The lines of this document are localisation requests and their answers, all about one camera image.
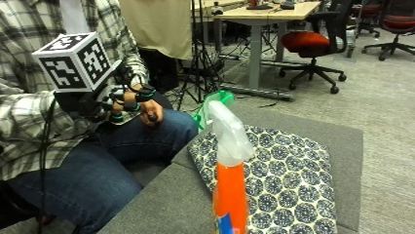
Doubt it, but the the person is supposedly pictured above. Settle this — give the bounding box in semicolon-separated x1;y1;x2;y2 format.
0;0;200;234

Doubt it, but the red office chair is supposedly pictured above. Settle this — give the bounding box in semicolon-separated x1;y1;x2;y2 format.
278;0;361;96
361;0;415;62
351;0;383;39

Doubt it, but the small black desk object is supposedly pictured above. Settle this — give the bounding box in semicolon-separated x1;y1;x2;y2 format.
210;1;226;17

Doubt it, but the black floor cable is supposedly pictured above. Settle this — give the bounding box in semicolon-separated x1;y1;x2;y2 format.
258;99;282;109

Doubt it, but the wooden desk with grey legs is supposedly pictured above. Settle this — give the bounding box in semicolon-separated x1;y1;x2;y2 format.
213;0;325;102

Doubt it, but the black tripod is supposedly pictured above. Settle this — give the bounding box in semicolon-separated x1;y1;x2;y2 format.
176;0;228;112

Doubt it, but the orange spray bottle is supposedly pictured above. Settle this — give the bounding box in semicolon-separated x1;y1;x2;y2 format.
206;99;257;234

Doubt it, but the white cube of black markers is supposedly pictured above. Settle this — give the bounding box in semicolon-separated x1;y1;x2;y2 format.
31;31;118;94

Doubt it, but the black glove cable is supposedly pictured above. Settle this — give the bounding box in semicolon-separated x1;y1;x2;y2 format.
36;97;59;234

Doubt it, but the blue patterned cushion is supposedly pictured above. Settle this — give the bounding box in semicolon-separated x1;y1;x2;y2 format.
186;124;339;234

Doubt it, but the green plastic bag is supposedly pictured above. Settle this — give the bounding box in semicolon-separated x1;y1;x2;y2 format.
192;90;237;132

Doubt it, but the grey sofa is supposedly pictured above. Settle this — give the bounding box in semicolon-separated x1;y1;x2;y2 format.
96;102;366;234

